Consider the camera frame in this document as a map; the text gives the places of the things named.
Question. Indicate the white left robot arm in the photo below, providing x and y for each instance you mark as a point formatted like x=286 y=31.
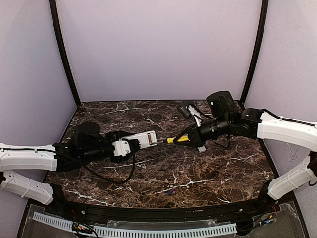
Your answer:
x=85 y=146

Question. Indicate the black left corner post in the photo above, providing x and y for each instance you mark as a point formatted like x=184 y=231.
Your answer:
x=62 y=52

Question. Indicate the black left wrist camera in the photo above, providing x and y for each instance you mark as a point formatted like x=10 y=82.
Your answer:
x=121 y=148

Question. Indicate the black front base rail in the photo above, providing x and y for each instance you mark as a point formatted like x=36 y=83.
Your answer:
x=231 y=212

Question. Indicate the white remote control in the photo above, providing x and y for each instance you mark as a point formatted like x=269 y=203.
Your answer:
x=143 y=139

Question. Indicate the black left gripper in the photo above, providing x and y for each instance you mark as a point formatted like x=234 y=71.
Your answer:
x=133 y=148

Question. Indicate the black corner post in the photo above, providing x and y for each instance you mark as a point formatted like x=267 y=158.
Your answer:
x=256 y=51
x=62 y=52

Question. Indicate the white slotted cable duct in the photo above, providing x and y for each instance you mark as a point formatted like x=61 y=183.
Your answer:
x=116 y=229

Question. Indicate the black right corner post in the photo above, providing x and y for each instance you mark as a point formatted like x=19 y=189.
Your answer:
x=256 y=51

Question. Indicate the white battery compartment cover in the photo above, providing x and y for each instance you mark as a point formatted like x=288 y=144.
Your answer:
x=201 y=149

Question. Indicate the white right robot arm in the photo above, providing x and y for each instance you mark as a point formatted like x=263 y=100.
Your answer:
x=257 y=124

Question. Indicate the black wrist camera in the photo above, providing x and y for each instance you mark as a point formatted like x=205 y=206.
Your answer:
x=188 y=111
x=121 y=148

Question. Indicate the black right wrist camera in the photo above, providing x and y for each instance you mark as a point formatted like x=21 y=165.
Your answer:
x=188 y=111

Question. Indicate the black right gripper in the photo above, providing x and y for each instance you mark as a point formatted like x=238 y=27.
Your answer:
x=194 y=135

